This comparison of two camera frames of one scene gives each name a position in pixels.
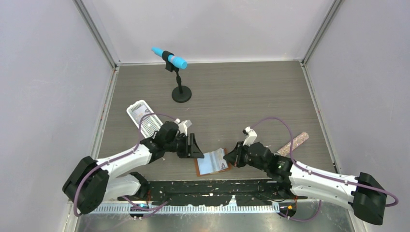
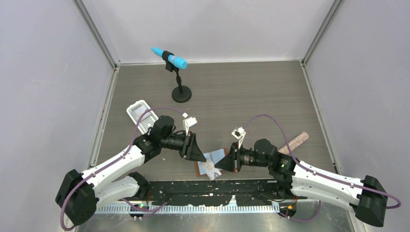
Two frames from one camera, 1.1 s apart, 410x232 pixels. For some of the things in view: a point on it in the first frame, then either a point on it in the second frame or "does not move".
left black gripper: (192, 149) does not move
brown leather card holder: (213, 163) does not move
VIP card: (219, 162) -> (213, 172)
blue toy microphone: (173, 59) does not move
